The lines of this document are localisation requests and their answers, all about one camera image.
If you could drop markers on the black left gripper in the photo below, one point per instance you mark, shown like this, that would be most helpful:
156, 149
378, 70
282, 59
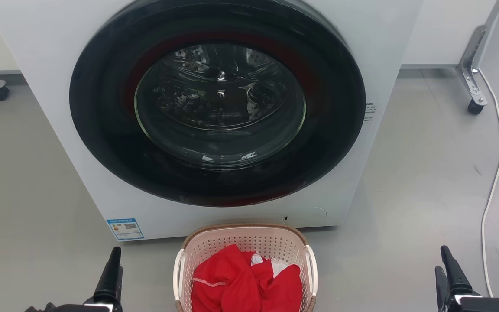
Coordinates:
76, 307

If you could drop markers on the beige perforated plastic laundry basket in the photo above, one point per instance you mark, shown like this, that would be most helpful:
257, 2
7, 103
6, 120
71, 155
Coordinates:
241, 238

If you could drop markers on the red garment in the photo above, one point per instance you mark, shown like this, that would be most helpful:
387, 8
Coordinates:
232, 286

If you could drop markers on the black round washing machine door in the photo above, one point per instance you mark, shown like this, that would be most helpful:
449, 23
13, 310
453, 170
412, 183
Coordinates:
102, 130

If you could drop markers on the white washing machine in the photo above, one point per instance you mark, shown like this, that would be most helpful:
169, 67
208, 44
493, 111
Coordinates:
46, 52

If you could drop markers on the large white cabinet panel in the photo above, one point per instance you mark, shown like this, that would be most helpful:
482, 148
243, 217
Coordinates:
444, 30

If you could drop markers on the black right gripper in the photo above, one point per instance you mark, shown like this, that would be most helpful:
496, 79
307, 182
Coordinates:
487, 305

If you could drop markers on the blue energy label sticker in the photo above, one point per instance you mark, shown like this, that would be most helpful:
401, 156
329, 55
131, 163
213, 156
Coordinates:
125, 229

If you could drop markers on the long silver metal frame leg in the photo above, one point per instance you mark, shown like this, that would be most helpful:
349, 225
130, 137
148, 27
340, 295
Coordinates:
472, 56

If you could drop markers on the round white filter cover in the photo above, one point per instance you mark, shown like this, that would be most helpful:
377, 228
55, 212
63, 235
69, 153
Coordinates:
314, 216

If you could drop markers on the white garment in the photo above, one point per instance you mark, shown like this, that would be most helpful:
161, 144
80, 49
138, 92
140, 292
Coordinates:
277, 266

